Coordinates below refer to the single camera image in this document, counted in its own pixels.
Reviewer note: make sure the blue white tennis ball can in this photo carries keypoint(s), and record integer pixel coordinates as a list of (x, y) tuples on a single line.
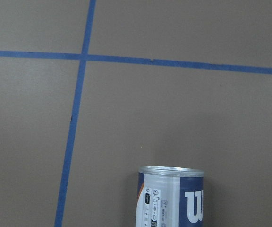
[(170, 197)]

